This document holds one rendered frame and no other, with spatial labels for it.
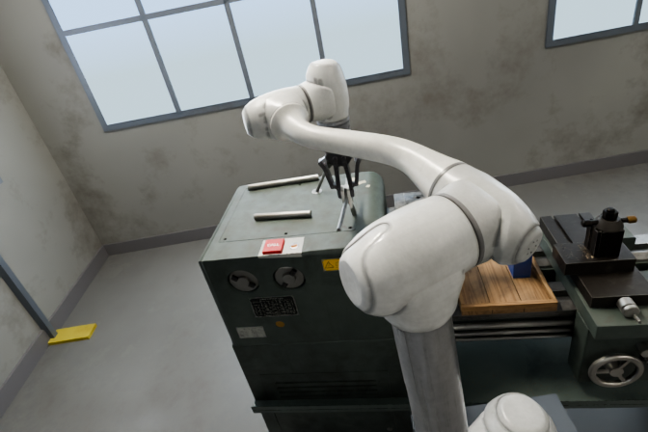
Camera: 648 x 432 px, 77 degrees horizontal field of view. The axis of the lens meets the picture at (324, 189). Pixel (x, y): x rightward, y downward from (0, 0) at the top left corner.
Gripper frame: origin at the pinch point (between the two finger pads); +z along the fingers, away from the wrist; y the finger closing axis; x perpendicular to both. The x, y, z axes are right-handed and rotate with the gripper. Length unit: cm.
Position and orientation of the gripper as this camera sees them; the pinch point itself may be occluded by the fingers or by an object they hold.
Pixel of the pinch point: (346, 197)
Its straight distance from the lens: 124.7
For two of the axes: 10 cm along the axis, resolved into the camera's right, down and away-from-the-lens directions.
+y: 9.8, -1.1, -1.7
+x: 0.9, -5.1, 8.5
